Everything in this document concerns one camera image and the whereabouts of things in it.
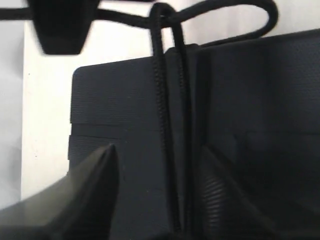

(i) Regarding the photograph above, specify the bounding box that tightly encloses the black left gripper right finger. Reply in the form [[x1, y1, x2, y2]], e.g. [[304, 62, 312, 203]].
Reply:
[[199, 143, 320, 240]]

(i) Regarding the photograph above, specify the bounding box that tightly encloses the black cord with loop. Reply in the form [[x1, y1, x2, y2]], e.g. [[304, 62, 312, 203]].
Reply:
[[0, 0, 280, 232]]

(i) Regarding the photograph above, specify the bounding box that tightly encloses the black plastic carrying case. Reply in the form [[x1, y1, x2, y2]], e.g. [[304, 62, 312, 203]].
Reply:
[[68, 30, 320, 240]]

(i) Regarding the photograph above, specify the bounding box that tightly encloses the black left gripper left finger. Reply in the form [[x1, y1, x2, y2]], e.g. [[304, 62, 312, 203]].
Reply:
[[0, 144, 119, 240]]

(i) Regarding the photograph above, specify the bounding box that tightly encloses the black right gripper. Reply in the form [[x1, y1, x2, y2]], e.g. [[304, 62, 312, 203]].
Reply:
[[27, 0, 100, 55]]

